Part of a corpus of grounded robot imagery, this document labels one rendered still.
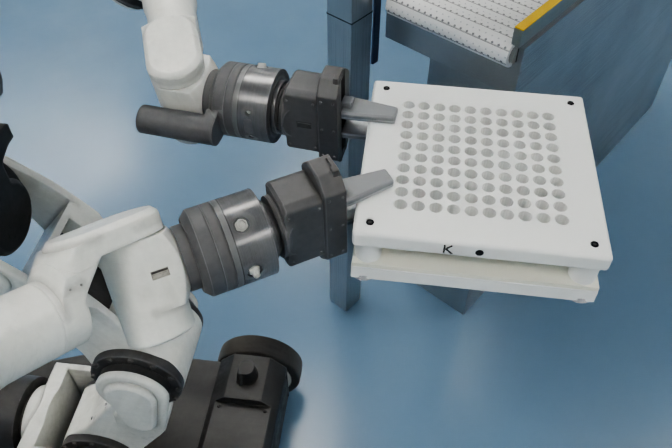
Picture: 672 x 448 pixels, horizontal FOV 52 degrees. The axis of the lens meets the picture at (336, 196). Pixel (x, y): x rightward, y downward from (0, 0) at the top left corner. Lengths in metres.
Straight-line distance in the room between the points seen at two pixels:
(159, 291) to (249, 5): 2.51
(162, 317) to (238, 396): 0.90
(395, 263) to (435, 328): 1.19
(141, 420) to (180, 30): 0.62
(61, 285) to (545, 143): 0.51
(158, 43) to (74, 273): 0.34
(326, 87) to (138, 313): 0.31
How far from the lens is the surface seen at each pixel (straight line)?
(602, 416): 1.85
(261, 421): 1.53
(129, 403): 1.13
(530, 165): 0.75
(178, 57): 0.82
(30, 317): 0.59
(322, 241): 0.69
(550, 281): 0.72
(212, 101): 0.80
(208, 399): 1.59
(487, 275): 0.70
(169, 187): 2.26
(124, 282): 0.65
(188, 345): 1.13
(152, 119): 0.82
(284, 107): 0.78
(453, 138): 0.78
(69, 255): 0.60
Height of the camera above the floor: 1.56
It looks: 46 degrees down
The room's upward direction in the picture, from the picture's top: straight up
